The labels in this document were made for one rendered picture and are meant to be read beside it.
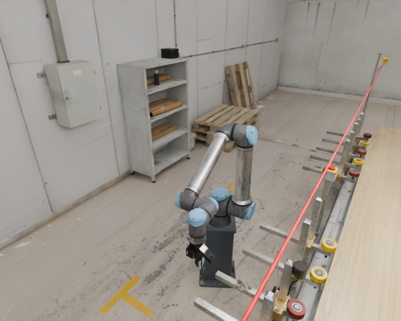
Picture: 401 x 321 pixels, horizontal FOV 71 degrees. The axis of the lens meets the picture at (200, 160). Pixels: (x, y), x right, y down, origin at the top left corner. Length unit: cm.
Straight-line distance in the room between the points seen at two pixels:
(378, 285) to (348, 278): 13
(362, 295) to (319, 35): 794
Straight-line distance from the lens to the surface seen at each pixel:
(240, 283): 155
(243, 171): 188
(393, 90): 897
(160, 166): 408
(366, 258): 183
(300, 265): 135
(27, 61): 314
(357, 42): 886
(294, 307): 147
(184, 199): 153
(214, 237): 228
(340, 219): 254
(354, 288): 165
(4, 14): 308
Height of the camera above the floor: 206
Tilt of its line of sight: 27 degrees down
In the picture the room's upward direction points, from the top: straight up
